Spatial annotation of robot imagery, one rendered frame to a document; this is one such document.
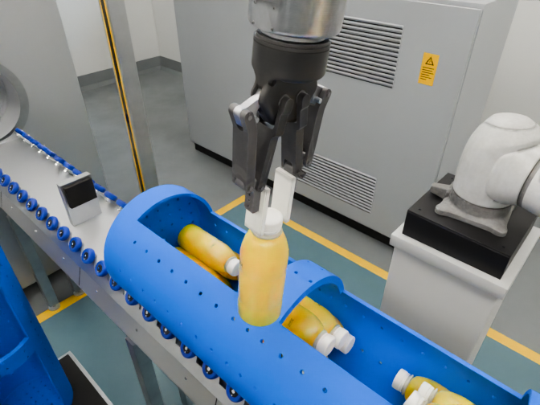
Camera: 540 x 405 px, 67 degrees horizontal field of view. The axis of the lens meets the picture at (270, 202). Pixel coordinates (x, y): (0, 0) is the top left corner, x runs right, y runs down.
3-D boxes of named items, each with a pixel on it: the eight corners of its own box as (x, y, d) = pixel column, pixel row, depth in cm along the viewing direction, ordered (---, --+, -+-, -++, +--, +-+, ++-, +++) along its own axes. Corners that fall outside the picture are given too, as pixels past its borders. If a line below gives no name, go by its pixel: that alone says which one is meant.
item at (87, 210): (98, 210, 140) (87, 171, 131) (104, 214, 138) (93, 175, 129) (70, 223, 134) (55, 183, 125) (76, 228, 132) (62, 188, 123)
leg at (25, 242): (57, 301, 227) (17, 210, 191) (62, 307, 224) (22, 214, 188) (47, 307, 223) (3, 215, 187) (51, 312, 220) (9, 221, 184)
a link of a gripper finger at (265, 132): (296, 99, 41) (287, 98, 40) (268, 194, 46) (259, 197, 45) (269, 86, 44) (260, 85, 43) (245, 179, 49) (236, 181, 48)
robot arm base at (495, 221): (439, 179, 127) (443, 163, 123) (517, 205, 116) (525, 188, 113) (419, 206, 115) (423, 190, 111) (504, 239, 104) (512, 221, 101)
